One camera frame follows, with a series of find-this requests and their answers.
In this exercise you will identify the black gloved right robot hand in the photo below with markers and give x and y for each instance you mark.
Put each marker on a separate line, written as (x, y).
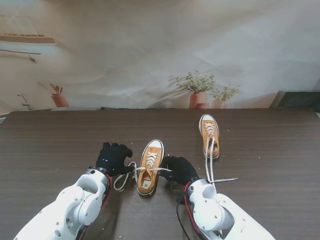
(180, 170)

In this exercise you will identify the white shoelace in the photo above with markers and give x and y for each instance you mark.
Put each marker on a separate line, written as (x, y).
(207, 167)
(152, 170)

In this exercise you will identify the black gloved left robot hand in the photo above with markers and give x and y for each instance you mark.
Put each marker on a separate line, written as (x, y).
(112, 157)

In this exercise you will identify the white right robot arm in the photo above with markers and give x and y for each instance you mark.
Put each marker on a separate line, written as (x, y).
(212, 212)

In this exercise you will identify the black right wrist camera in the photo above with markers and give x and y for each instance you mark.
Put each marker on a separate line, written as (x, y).
(181, 197)

